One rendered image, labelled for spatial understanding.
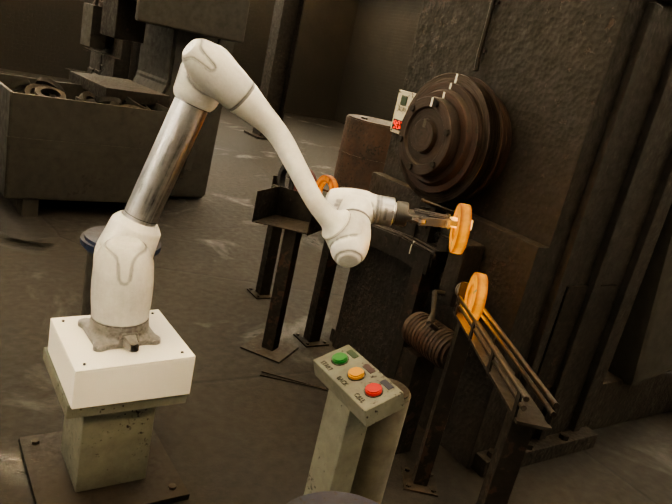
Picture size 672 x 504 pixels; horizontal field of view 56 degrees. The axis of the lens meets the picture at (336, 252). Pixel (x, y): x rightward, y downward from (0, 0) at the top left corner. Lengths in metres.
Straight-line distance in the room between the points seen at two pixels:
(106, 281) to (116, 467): 0.57
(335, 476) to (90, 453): 0.70
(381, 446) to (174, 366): 0.59
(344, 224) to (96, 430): 0.88
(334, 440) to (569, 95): 1.32
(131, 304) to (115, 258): 0.13
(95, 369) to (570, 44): 1.73
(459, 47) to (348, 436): 1.61
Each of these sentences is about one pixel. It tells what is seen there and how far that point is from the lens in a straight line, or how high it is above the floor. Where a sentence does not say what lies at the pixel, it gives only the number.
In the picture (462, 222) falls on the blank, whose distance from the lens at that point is 1.88.
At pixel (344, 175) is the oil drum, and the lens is 5.32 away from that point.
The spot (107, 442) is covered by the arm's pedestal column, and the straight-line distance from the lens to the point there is 1.95.
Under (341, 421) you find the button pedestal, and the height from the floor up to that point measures 0.49.
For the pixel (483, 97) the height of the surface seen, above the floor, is 1.29.
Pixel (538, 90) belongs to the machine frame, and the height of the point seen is 1.35.
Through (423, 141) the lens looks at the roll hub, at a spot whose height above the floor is 1.10.
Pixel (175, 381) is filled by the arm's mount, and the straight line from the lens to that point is 1.81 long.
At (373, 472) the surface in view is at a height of 0.30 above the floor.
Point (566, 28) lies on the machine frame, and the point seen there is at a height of 1.56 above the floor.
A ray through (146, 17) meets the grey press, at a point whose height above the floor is 1.29.
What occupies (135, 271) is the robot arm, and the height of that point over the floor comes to 0.68.
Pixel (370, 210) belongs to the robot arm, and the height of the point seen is 0.92.
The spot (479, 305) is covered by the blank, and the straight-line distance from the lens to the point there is 1.96.
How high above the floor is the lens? 1.31
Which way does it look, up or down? 17 degrees down
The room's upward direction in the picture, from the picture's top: 13 degrees clockwise
